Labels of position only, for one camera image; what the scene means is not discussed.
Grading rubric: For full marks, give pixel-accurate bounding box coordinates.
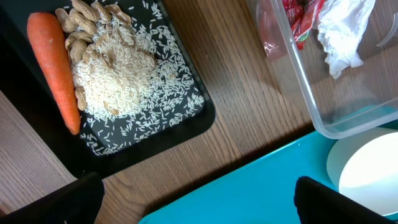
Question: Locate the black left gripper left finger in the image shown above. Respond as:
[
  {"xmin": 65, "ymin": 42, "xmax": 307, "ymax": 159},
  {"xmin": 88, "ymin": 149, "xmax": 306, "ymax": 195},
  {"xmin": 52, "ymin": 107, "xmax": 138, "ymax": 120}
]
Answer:
[{"xmin": 1, "ymin": 172, "xmax": 104, "ymax": 224}]

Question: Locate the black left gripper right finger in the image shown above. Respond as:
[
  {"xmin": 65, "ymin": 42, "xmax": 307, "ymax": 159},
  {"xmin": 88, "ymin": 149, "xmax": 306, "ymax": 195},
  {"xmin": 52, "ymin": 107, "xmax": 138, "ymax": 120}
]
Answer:
[{"xmin": 294, "ymin": 176, "xmax": 395, "ymax": 224}]

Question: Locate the white bowl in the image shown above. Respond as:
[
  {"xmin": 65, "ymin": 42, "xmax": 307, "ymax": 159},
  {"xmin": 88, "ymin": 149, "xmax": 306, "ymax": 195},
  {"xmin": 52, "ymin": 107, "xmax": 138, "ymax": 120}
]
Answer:
[{"xmin": 326, "ymin": 128, "xmax": 397, "ymax": 216}]

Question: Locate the food scraps pile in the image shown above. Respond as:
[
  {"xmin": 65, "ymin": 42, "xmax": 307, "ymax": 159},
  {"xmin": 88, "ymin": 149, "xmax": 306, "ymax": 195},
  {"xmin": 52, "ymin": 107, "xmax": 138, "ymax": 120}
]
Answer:
[{"xmin": 55, "ymin": 1, "xmax": 205, "ymax": 156}]

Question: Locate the orange carrot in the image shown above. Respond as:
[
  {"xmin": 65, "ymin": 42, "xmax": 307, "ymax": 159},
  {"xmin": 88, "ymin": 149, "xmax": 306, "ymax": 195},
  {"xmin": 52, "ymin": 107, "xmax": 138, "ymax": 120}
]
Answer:
[{"xmin": 27, "ymin": 12, "xmax": 80, "ymax": 135}]

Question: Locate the white tissue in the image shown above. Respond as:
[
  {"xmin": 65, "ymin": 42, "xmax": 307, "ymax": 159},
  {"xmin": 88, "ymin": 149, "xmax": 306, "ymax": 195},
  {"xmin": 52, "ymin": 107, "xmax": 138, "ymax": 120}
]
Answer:
[{"xmin": 317, "ymin": 0, "xmax": 376, "ymax": 79}]

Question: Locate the red snack wrapper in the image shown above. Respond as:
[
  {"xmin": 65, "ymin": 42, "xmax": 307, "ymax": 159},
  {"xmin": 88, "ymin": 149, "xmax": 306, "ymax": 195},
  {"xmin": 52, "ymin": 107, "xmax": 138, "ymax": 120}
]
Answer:
[{"xmin": 282, "ymin": 0, "xmax": 325, "ymax": 50}]

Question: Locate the black waste tray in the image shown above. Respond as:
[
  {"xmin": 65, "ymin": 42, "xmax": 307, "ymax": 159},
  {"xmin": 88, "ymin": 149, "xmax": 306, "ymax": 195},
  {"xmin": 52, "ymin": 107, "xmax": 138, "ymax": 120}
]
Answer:
[{"xmin": 1, "ymin": 1, "xmax": 215, "ymax": 177}]

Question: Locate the teal serving tray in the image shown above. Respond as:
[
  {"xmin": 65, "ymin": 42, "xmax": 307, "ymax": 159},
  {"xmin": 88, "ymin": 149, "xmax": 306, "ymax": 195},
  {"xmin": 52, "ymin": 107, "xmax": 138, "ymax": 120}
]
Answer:
[{"xmin": 141, "ymin": 131, "xmax": 337, "ymax": 224}]

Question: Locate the clear plastic bin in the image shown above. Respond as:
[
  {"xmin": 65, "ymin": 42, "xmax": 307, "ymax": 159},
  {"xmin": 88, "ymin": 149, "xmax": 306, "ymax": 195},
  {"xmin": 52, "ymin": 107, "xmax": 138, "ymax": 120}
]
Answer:
[{"xmin": 247, "ymin": 0, "xmax": 397, "ymax": 139}]

